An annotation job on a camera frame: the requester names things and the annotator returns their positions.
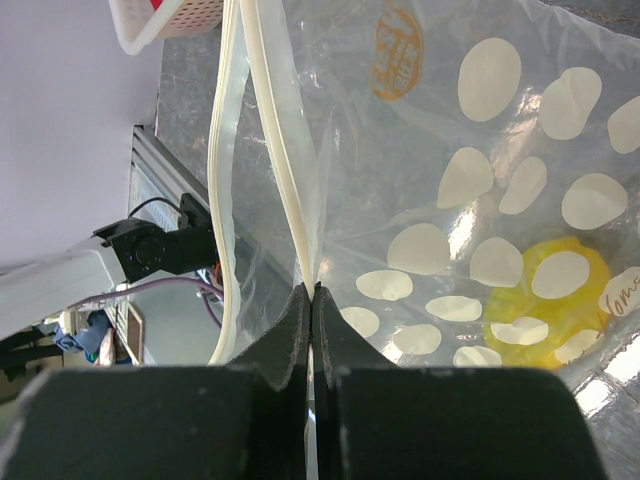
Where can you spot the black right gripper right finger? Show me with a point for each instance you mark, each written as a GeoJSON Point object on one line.
{"type": "Point", "coordinates": [376, 420]}

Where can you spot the clear spotted zip top bag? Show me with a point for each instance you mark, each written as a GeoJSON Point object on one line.
{"type": "Point", "coordinates": [406, 154]}

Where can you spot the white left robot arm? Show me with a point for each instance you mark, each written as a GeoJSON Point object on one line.
{"type": "Point", "coordinates": [124, 252]}

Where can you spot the white plastic fruit basket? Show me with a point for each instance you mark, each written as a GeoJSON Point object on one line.
{"type": "Point", "coordinates": [139, 22]}

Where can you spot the yellow bell pepper toy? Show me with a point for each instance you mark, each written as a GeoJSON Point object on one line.
{"type": "Point", "coordinates": [570, 325]}

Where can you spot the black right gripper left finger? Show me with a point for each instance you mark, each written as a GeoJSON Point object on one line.
{"type": "Point", "coordinates": [242, 420]}

